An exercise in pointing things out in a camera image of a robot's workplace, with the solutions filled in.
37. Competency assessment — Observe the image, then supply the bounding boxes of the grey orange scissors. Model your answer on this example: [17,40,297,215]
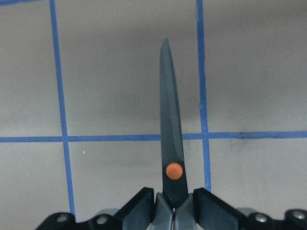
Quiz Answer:
[147,38,197,230]

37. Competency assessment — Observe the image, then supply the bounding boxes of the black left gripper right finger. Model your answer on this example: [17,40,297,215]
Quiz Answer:
[193,188,307,230]

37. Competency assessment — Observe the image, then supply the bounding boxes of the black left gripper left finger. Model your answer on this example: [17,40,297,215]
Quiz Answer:
[37,187,154,230]

